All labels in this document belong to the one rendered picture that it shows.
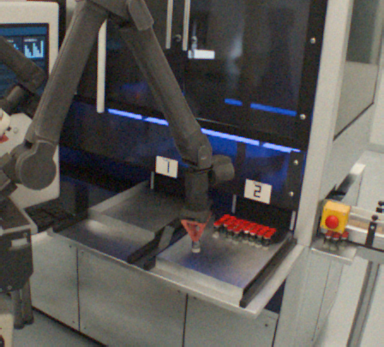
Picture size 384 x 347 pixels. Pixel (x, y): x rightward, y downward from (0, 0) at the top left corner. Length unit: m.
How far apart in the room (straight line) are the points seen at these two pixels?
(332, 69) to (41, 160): 0.81
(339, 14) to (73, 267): 1.50
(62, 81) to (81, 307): 1.44
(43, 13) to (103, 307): 1.23
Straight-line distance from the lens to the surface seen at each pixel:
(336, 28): 1.33
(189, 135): 1.10
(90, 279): 2.09
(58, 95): 0.95
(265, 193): 1.48
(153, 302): 1.91
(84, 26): 0.97
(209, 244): 1.43
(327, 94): 1.35
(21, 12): 1.66
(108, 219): 1.50
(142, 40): 1.02
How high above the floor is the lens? 1.57
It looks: 18 degrees down
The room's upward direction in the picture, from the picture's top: 4 degrees clockwise
